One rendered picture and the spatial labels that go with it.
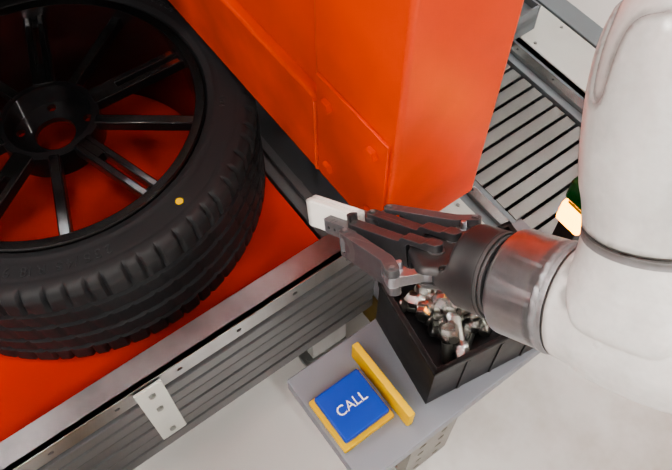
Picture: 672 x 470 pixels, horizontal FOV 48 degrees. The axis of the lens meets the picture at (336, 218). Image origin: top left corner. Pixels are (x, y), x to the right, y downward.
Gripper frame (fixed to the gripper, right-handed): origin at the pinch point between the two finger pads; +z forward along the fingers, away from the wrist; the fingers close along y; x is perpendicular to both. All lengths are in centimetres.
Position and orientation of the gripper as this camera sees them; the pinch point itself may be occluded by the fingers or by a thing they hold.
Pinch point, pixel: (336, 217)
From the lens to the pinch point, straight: 75.5
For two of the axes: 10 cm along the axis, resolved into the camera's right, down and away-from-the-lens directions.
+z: -6.9, -2.4, 6.8
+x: -1.1, -9.0, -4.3
